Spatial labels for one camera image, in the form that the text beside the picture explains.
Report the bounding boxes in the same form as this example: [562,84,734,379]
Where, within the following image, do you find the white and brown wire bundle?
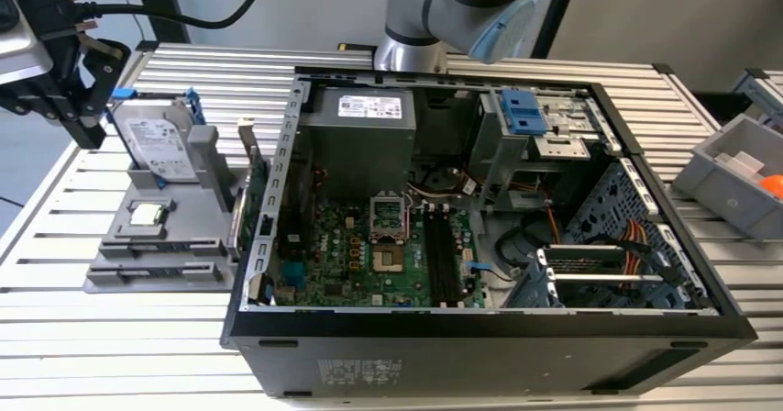
[404,167,488,201]

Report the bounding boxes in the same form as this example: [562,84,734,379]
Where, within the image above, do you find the black case fan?
[275,158,318,259]

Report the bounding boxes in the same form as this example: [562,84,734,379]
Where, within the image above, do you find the blue plastic drive latch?
[498,88,543,136]

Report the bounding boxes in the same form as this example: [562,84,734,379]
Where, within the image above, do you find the silver drive cage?
[474,87,614,210]

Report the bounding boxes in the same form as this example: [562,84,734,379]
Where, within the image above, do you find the black open PC case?
[219,64,760,398]

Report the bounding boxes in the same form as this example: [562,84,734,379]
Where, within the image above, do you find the grey parts rack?
[82,124,246,295]

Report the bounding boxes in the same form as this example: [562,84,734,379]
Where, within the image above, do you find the black looped cable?
[495,225,543,274]

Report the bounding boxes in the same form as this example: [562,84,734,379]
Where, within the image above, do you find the green graphics card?
[226,117,274,263]

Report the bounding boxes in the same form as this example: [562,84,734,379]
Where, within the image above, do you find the silver CPU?
[126,202,170,227]

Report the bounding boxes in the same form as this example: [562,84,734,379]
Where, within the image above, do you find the white camera on black mount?
[0,16,55,85]

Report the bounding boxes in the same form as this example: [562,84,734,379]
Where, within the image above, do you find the green motherboard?
[272,199,491,309]

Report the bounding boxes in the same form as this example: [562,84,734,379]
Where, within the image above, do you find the grey power supply unit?
[303,85,419,204]

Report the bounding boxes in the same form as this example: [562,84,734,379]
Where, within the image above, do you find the metal disk bay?
[504,240,674,309]

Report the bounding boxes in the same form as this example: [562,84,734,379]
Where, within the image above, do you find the metal socket cover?
[370,190,410,242]

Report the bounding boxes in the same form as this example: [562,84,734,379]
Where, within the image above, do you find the white block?
[712,151,766,178]

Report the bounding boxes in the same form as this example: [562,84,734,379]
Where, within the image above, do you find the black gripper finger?
[76,39,134,150]
[0,83,94,150]

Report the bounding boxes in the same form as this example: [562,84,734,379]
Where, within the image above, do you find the CPU socket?
[372,243,408,274]

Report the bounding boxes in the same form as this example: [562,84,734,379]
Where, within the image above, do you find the thin orange wires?
[511,179,562,245]

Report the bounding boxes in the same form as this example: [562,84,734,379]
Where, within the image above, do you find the orange yellow wire bundle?
[616,220,650,293]

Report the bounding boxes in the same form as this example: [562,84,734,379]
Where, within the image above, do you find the hard disk in blue carrier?
[103,87,207,187]

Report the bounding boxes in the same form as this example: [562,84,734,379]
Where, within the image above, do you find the grey plastic bin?
[672,112,783,242]

